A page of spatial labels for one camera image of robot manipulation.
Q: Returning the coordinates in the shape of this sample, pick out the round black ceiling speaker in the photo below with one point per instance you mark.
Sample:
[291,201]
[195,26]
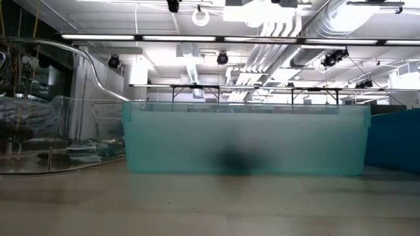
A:
[113,61]
[222,58]

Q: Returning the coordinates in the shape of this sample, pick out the white table with black legs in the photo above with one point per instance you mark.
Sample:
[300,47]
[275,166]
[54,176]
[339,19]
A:
[315,88]
[197,86]

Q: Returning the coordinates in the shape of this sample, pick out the white ceiling pipe bundle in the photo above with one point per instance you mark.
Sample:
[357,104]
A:
[269,52]

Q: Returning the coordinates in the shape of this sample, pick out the black ceiling spotlights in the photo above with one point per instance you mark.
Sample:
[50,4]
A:
[334,57]
[364,84]

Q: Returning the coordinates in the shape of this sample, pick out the green translucent plastic bin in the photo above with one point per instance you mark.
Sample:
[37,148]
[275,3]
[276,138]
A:
[295,141]

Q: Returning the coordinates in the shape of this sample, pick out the clear plastic bin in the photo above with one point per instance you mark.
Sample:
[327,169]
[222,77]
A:
[19,108]

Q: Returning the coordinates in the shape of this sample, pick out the black ceiling track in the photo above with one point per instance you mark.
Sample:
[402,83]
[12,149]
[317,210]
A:
[375,3]

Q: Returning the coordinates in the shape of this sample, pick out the blue plastic bin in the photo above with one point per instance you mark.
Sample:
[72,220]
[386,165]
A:
[393,141]

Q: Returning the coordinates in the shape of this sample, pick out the white ceiling duct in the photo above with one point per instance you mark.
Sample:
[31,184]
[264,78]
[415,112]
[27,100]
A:
[192,70]

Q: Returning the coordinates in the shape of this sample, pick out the grey round air duct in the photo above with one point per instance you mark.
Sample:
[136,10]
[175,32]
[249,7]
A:
[328,19]

